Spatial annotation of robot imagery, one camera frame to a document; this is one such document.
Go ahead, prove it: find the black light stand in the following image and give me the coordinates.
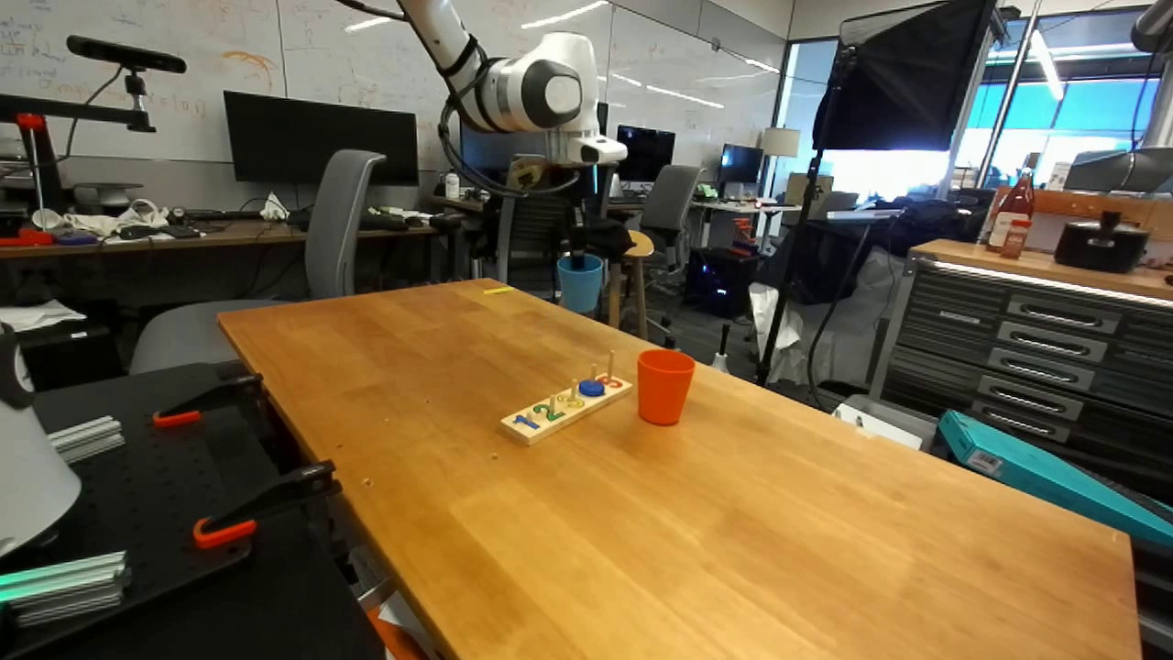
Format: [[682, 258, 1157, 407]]
[[753, 142, 837, 388]]

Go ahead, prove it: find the wooden stool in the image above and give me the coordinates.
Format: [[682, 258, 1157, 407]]
[[600, 227, 662, 344]]

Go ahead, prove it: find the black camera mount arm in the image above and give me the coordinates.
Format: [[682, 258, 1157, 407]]
[[0, 69, 162, 137]]

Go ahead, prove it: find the grey equipment case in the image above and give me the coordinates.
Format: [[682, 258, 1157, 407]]
[[833, 394, 942, 454]]

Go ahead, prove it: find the red clamp stand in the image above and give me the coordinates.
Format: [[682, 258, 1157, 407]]
[[10, 108, 71, 213]]

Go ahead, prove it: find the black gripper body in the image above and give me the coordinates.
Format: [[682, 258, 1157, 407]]
[[564, 163, 635, 258]]

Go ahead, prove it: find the teal and black case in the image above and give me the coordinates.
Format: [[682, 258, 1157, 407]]
[[934, 407, 1173, 557]]

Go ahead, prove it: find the wooden number puzzle board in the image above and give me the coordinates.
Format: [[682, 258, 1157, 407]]
[[500, 372, 635, 449]]

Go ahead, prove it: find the orange bottle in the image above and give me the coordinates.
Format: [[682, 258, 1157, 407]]
[[981, 170, 1042, 265]]

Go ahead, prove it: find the long wooden back desk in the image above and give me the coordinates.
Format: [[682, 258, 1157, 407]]
[[0, 213, 472, 309]]

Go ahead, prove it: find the grey drawer tool cabinet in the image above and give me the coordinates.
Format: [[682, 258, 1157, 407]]
[[872, 236, 1173, 493]]

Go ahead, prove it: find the aluminium extrusion bar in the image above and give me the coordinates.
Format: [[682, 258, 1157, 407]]
[[0, 548, 137, 636], [42, 412, 128, 471]]

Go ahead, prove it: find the black orange-tipped clamp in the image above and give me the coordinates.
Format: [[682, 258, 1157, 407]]
[[145, 372, 269, 434], [187, 458, 345, 557]]

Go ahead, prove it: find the orange plastic cup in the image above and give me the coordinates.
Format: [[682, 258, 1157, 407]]
[[635, 348, 701, 429]]

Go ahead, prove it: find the large black wall monitor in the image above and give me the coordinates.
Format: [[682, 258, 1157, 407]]
[[219, 88, 422, 191]]

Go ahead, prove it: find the black stereo camera bar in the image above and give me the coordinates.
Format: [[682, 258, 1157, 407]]
[[64, 33, 192, 77]]

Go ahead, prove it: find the grey office chair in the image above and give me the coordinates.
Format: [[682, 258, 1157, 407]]
[[635, 163, 703, 269], [125, 148, 387, 377]]

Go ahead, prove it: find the white table lamp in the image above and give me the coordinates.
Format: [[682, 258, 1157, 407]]
[[755, 125, 802, 199]]

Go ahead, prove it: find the black robot base mat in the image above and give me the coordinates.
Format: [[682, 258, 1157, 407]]
[[0, 359, 387, 660]]

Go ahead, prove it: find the white crumpled cloth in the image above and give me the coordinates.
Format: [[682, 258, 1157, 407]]
[[29, 196, 176, 242]]

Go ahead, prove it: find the black softbox light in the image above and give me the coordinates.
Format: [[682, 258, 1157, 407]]
[[809, 0, 1001, 158]]

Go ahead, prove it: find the black pot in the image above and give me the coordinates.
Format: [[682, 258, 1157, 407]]
[[1051, 209, 1150, 276]]

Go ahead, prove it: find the small black monitor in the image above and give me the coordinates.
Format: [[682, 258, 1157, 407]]
[[612, 122, 679, 182], [715, 138, 766, 191]]

